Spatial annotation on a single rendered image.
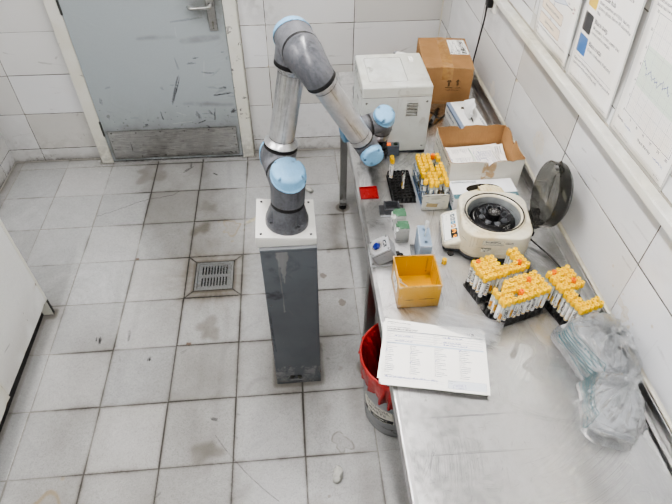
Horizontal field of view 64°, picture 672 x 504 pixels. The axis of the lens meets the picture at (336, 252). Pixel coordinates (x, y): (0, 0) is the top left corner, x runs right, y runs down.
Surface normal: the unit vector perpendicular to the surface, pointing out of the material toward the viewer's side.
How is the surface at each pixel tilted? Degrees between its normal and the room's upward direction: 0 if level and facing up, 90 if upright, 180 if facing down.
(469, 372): 1
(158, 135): 91
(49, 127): 90
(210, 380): 0
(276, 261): 90
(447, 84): 90
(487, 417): 0
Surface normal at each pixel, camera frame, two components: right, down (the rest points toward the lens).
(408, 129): 0.08, 0.71
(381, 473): 0.00, -0.70
